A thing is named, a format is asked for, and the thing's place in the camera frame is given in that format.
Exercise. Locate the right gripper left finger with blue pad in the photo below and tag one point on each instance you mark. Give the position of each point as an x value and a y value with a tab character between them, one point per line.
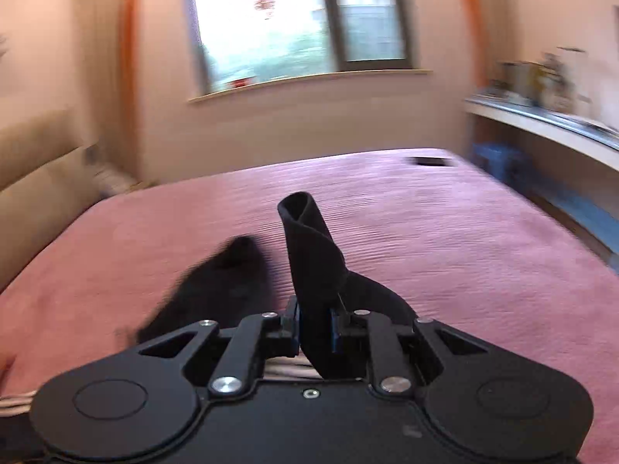
256	339

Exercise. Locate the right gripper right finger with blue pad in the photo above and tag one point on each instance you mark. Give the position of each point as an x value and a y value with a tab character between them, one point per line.
371	337

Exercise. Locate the navy striped hooded jacket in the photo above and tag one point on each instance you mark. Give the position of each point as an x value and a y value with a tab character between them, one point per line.
237	282

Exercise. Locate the pink quilted bedspread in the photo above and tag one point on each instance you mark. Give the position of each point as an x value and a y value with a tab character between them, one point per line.
456	244

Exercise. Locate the black remote on bed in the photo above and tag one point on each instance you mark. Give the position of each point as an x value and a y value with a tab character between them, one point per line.
430	161

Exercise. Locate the white bedside items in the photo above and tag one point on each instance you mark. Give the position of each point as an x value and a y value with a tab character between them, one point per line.
108	179

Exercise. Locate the blue plastic stool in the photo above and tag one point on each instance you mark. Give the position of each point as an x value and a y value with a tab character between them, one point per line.
498	160

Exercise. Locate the beige padded headboard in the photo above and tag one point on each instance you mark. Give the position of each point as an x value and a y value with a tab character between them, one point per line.
45	185

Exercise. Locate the light blue console shelf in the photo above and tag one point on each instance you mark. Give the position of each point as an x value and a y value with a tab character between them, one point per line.
571	171

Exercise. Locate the books on shelf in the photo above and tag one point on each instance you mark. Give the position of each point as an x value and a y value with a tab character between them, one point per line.
520	78

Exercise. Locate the white vase with flowers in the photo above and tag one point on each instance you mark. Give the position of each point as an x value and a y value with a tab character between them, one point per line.
557	88

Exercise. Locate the left beige orange curtain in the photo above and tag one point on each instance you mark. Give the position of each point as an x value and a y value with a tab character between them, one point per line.
107	31

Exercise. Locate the beige orange curtain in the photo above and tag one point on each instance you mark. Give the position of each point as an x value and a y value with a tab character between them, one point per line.
107	31
485	21

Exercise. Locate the right beige orange curtain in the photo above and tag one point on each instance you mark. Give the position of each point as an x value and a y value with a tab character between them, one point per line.
485	21

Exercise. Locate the window with dark frame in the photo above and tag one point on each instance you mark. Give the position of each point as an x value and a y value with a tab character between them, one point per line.
241	43

